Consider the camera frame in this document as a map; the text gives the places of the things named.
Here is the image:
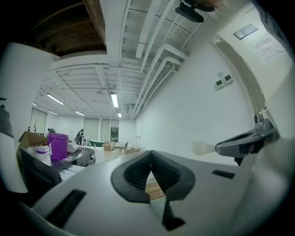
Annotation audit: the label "purple plastic bucket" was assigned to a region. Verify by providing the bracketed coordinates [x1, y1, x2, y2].
[47, 132, 69, 161]

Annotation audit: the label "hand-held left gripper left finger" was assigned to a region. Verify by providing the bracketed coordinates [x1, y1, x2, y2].
[111, 150, 152, 204]

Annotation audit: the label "white ceiling pipe bundle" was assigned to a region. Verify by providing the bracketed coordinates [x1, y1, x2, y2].
[130, 43, 190, 122]

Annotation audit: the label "large open cardboard box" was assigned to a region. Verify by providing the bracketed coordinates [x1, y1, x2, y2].
[18, 130, 49, 148]

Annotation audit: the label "dark grey washing machine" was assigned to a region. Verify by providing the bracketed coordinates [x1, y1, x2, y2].
[19, 146, 96, 199]

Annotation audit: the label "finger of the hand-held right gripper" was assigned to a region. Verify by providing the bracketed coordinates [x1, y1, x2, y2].
[216, 140, 265, 167]
[216, 128, 277, 148]

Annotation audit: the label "small cardboard box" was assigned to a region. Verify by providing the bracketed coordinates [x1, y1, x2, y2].
[102, 141, 115, 152]

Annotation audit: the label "white paper wall sign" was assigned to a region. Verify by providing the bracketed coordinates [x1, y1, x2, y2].
[250, 36, 287, 62]

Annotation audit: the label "white plastic scoop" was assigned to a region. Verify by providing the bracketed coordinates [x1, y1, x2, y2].
[191, 140, 218, 157]

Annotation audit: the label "white door frame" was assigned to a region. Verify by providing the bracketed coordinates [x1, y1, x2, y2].
[209, 38, 266, 112]

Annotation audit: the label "white window blind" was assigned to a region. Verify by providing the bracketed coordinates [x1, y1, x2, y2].
[83, 118, 100, 142]
[100, 118, 111, 142]
[29, 107, 47, 134]

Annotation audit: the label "grey chair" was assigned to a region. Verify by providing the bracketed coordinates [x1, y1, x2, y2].
[118, 141, 129, 155]

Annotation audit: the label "green bathtub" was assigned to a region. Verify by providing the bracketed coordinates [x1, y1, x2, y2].
[89, 138, 105, 148]

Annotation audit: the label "wooden slat board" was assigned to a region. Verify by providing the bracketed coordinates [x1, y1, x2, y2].
[144, 181, 167, 201]

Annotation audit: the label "white plastic bag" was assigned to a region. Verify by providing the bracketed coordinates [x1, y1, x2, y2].
[66, 142, 82, 153]

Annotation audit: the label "person's right forearm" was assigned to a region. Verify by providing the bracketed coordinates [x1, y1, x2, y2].
[251, 69, 295, 236]

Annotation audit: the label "group of ceiling strip lights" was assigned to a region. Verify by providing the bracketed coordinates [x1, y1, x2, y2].
[32, 92, 123, 118]

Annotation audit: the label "metal wall plate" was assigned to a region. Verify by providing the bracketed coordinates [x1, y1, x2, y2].
[233, 23, 260, 40]

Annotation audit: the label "clear bottles on table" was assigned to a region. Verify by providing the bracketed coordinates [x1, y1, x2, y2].
[133, 135, 145, 151]

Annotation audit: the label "dark grey cloth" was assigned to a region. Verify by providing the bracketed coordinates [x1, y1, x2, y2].
[0, 104, 15, 139]

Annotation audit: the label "white detergent drawer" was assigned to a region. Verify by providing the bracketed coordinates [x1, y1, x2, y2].
[59, 164, 86, 183]

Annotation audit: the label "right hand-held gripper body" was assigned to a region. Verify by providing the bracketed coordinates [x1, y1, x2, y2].
[253, 106, 281, 140]

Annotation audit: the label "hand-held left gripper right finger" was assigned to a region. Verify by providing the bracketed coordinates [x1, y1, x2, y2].
[151, 150, 196, 231]

